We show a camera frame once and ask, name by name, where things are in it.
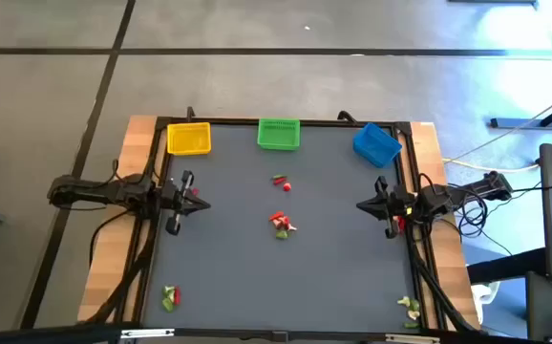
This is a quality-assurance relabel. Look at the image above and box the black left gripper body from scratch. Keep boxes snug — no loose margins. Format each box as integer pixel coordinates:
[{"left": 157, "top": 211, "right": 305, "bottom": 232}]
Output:
[{"left": 159, "top": 169, "right": 196, "bottom": 237}]

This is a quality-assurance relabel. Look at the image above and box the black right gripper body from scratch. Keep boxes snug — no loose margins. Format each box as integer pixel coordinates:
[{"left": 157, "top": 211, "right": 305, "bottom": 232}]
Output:
[{"left": 374, "top": 175, "right": 418, "bottom": 240}]

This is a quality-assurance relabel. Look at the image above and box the blue plastic basket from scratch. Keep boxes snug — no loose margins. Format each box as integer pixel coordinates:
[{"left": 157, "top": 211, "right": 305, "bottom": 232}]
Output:
[{"left": 351, "top": 121, "right": 404, "bottom": 169}]

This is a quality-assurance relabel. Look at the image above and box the yellow plastic basket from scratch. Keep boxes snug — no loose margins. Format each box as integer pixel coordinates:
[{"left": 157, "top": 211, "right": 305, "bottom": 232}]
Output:
[{"left": 166, "top": 121, "right": 213, "bottom": 157}]

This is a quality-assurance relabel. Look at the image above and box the green plastic basket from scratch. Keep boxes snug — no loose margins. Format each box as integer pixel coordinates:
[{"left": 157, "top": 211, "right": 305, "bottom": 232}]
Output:
[{"left": 256, "top": 118, "right": 302, "bottom": 152}]

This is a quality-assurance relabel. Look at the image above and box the black beam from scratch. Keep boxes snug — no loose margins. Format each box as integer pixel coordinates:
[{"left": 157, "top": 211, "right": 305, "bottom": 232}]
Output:
[{"left": 466, "top": 247, "right": 547, "bottom": 285}]

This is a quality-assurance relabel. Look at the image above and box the white object on floor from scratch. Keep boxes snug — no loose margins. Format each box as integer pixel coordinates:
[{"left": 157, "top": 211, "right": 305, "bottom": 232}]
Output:
[{"left": 471, "top": 280, "right": 502, "bottom": 326}]

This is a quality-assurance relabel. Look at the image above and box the grey metal stand base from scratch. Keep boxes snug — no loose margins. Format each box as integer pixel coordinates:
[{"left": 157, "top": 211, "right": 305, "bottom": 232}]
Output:
[{"left": 489, "top": 93, "right": 552, "bottom": 130}]

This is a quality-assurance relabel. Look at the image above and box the black horizontal bar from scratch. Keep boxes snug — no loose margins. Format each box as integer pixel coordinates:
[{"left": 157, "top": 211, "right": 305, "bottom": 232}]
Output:
[{"left": 0, "top": 323, "right": 143, "bottom": 344}]

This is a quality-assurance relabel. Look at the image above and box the thin black floor cable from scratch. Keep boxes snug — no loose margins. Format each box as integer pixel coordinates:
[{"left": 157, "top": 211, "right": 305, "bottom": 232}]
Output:
[{"left": 88, "top": 208, "right": 134, "bottom": 269}]

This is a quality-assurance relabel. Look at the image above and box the black cable bundle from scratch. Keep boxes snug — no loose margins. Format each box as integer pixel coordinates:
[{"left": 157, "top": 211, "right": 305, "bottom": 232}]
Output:
[
  {"left": 82, "top": 224, "right": 156, "bottom": 326},
  {"left": 409, "top": 228, "right": 482, "bottom": 334}
]

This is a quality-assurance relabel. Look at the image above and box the coiled black cable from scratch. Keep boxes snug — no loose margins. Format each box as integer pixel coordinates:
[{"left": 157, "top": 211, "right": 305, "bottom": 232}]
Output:
[{"left": 447, "top": 183, "right": 492, "bottom": 240}]

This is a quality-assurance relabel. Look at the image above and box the white cable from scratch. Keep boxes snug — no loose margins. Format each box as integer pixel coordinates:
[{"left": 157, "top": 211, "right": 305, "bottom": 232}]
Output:
[{"left": 442, "top": 157, "right": 540, "bottom": 174}]

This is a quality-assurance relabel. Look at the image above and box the silver metal bracket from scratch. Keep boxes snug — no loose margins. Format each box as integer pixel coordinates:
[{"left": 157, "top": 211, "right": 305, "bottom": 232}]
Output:
[
  {"left": 120, "top": 328, "right": 176, "bottom": 339},
  {"left": 384, "top": 333, "right": 440, "bottom": 344}
]

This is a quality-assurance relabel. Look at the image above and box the thin grey cable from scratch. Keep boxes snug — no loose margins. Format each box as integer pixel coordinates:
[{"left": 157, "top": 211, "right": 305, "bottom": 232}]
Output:
[{"left": 447, "top": 85, "right": 552, "bottom": 163}]

